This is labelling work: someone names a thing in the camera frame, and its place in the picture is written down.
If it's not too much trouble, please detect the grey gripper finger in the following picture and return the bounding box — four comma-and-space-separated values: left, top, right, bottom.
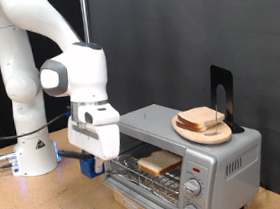
92, 158, 106, 175

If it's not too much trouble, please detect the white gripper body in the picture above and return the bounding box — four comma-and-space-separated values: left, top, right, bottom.
65, 111, 124, 165

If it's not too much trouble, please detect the metal spatula with blue block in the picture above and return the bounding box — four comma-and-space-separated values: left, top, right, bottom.
57, 141, 145, 183

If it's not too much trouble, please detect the white bread slice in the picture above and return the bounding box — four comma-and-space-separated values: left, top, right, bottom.
136, 147, 186, 180
174, 104, 228, 136

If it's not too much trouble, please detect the silver toaster oven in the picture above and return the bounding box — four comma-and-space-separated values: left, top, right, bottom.
94, 92, 270, 209

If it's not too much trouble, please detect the round wooden board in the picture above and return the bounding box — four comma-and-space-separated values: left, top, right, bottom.
170, 109, 235, 150

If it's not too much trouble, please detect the thin metal pin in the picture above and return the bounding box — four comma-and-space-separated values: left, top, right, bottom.
202, 104, 223, 138

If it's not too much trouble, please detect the vertical metal pole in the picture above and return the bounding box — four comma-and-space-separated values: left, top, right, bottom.
79, 0, 92, 45

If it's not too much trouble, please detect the black metal bookend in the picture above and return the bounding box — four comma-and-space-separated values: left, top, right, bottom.
206, 62, 246, 137

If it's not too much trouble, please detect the metal wire oven rack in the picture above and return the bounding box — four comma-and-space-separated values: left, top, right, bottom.
103, 138, 189, 209

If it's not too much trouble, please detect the black cable with silver connector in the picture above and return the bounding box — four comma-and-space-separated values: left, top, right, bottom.
0, 152, 18, 163

